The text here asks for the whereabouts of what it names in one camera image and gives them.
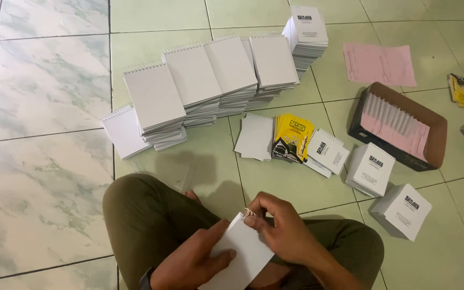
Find white notepad block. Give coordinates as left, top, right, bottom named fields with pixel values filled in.
left=198, top=212, right=275, bottom=290

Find yellow booklet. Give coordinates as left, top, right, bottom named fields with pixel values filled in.
left=447, top=73, right=464, bottom=108

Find large pink paper sheet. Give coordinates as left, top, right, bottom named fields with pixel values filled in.
left=342, top=42, right=417, bottom=88

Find stack of blank spiral notepads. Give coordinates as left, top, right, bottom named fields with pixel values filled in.
left=161, top=43, right=223, bottom=128
left=245, top=31, right=300, bottom=112
left=123, top=62, right=189, bottom=152
left=204, top=35, right=259, bottom=118

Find pile of white printed covers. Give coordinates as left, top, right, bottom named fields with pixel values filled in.
left=303, top=128, right=350, bottom=179

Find brown and black cardboard box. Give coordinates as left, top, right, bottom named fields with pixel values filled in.
left=347, top=81, right=448, bottom=172

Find person's bare foot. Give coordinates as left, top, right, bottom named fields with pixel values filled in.
left=184, top=190, right=203, bottom=205

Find person's left hand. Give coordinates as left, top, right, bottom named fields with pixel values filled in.
left=150, top=219, right=237, bottom=290

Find pile of yellow printed covers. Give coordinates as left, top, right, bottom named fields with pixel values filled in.
left=271, top=113, right=316, bottom=165

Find person's right hand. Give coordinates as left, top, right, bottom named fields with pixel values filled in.
left=243, top=191, right=330, bottom=270

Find short stack of printed notepads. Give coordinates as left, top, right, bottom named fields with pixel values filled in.
left=370, top=183, right=433, bottom=242
left=344, top=142, right=396, bottom=198

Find row of white wire spirals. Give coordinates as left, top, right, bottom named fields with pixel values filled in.
left=362, top=93, right=417, bottom=137

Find loose white wire spiral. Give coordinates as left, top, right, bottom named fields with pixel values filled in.
left=129, top=159, right=147, bottom=175
left=179, top=165, right=196, bottom=194

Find tall stack of printed notepads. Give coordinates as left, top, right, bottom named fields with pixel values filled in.
left=281, top=6, right=329, bottom=80

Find olive green trousers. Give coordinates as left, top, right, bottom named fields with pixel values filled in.
left=102, top=173, right=385, bottom=290

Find low stack of blank notepads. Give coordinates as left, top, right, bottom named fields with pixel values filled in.
left=101, top=105, right=153, bottom=161

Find pile of white blank sheets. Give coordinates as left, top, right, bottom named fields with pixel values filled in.
left=234, top=113, right=275, bottom=162

